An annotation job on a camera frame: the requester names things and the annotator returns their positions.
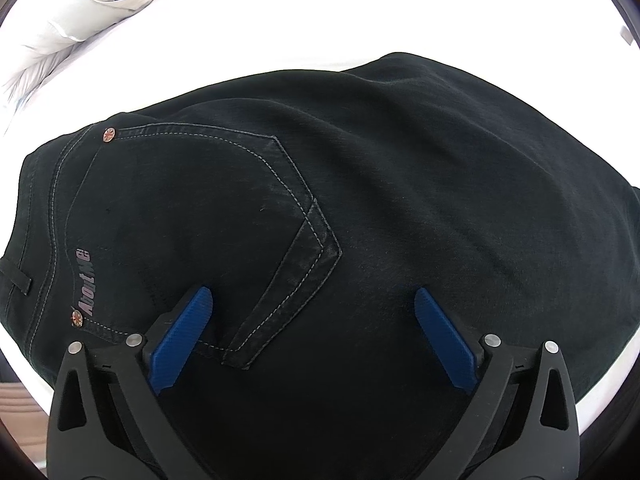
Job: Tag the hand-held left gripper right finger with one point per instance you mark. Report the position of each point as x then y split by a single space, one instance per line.
445 340

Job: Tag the white bed sheet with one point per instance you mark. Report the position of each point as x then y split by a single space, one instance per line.
280 25

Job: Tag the black denim pants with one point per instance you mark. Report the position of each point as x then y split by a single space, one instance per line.
350 220

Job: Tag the white pillow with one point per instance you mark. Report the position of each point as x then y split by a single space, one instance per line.
65 25

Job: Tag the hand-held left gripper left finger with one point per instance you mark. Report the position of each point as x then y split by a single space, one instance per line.
180 337

